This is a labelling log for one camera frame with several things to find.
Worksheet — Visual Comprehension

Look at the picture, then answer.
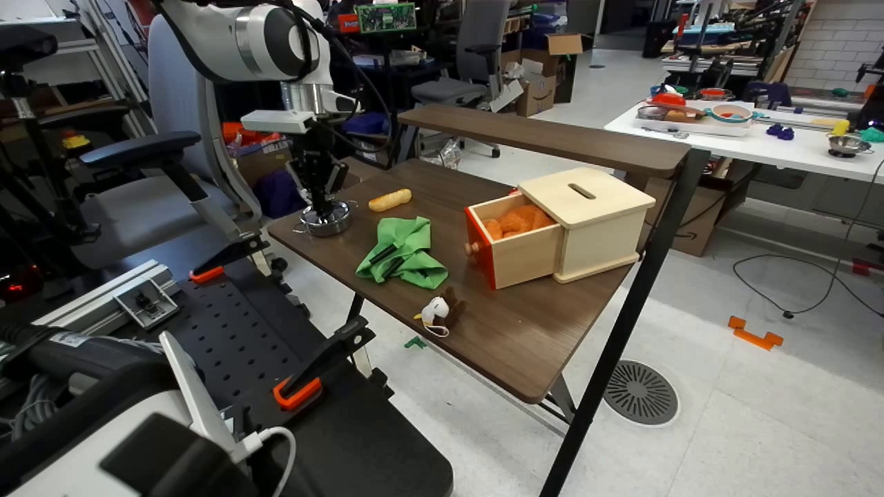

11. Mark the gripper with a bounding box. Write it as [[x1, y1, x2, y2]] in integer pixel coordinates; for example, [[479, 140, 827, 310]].
[[289, 127, 350, 213]]

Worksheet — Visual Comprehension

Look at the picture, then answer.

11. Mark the silver pot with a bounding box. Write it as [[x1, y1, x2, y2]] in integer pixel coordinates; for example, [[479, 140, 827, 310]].
[[298, 199, 354, 238]]

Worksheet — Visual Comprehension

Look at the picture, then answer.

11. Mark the purple bag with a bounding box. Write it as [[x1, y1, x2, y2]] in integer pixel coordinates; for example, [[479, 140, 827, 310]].
[[251, 168, 306, 220]]

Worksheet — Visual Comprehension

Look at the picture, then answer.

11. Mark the yellow toy bread roll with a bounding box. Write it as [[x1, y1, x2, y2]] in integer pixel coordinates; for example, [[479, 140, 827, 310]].
[[367, 188, 414, 213]]

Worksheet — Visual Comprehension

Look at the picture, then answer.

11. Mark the green cloth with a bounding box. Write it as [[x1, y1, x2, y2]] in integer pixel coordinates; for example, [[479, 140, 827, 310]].
[[355, 215, 450, 291]]

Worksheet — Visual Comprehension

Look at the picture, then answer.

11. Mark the black and orange clamp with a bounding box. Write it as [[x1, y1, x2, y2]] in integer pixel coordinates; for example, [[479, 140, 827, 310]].
[[189, 234, 271, 286], [272, 315, 378, 413]]

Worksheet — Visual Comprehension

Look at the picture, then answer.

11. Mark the grey office chair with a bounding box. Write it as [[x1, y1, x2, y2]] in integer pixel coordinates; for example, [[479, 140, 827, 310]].
[[72, 14, 291, 278], [410, 0, 527, 159]]

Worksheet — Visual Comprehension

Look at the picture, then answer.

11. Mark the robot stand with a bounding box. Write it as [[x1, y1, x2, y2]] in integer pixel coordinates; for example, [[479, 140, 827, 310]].
[[0, 258, 454, 497]]

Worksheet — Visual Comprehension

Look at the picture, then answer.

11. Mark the white and brown plush toy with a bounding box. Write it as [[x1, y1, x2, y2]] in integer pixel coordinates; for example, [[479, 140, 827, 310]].
[[414, 286, 468, 339]]

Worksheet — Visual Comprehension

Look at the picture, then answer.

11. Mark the green circuit board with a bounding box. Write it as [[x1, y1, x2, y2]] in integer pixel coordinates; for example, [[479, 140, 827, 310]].
[[354, 2, 418, 35]]

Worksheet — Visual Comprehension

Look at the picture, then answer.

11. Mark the orange plush toy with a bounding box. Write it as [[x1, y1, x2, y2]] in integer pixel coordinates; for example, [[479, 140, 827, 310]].
[[481, 204, 557, 242]]

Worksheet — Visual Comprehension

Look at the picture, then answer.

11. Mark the wooden drawer with orange front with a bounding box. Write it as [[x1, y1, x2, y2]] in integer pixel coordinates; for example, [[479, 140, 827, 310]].
[[463, 193, 568, 291]]

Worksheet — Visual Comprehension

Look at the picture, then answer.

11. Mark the stack of cardboard boxes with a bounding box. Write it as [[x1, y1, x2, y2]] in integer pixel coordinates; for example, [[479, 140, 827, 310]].
[[499, 32, 596, 119]]

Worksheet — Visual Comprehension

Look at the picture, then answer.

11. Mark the wooden box with slot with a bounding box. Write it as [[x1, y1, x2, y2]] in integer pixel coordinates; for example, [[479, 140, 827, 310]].
[[463, 166, 657, 291]]

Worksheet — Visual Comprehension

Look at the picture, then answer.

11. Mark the cardboard box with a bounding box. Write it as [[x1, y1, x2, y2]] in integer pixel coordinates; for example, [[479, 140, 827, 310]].
[[637, 173, 748, 258]]

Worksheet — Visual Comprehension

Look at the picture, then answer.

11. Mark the round floor drain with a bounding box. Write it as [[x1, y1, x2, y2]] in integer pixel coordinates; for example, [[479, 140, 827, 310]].
[[604, 358, 681, 427]]

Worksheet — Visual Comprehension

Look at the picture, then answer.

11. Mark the teal bowl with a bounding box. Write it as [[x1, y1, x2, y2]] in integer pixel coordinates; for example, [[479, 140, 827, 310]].
[[704, 103, 754, 126]]

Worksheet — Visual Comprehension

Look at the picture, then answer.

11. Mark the white table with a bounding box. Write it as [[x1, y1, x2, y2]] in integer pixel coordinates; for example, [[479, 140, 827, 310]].
[[604, 97, 884, 185]]

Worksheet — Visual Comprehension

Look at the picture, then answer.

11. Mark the orange plastic piece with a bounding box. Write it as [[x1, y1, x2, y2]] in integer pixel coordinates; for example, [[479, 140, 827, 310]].
[[727, 315, 785, 352]]

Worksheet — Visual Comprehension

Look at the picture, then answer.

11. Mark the silver bowl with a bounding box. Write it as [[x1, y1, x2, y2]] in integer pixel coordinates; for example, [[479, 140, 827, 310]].
[[826, 133, 875, 159]]

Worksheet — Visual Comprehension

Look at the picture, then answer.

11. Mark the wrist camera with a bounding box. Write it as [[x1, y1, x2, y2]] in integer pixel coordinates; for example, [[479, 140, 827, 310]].
[[240, 110, 316, 135]]

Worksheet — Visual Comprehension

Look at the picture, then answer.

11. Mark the aluminium bracket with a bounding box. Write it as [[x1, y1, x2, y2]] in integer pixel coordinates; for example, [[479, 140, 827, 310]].
[[30, 260, 182, 333]]

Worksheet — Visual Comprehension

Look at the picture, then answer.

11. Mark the white cable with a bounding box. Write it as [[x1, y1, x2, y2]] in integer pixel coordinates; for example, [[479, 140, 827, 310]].
[[238, 426, 298, 497]]

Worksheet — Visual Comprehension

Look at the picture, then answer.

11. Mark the black cable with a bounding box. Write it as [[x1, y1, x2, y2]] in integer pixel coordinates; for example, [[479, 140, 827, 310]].
[[731, 157, 884, 320]]

